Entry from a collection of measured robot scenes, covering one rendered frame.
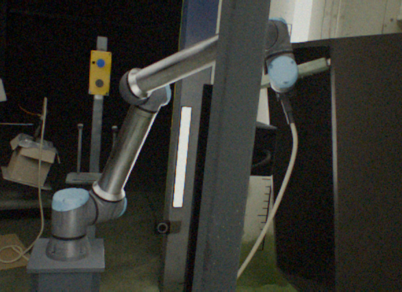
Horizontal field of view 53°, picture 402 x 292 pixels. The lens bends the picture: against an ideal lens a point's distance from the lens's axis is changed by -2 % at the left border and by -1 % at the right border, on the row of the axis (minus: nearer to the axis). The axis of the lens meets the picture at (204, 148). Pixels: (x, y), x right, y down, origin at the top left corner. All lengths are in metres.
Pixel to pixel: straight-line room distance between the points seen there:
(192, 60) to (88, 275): 0.99
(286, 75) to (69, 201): 1.01
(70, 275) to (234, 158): 1.38
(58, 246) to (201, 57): 1.01
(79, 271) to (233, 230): 1.31
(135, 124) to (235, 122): 1.20
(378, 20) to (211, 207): 2.62
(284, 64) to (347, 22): 1.63
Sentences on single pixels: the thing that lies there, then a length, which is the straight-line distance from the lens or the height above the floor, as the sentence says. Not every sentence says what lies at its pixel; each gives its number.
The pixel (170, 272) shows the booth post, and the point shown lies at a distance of 2.76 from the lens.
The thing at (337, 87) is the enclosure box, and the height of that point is 1.46.
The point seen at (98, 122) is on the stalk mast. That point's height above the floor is 1.12.
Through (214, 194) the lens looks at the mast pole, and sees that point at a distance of 0.51.
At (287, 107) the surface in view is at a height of 1.37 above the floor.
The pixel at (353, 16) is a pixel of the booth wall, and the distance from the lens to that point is 2.93.
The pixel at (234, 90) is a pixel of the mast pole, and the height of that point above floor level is 1.43.
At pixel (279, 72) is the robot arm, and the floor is 1.49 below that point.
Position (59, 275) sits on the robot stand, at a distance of 1.82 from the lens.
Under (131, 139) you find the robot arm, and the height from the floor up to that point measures 1.17.
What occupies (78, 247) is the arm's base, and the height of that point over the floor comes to 0.70.
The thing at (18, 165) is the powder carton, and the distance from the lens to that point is 3.97.
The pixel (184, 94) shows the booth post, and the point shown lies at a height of 1.35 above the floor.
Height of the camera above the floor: 1.44
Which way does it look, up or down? 10 degrees down
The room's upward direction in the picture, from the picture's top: 6 degrees clockwise
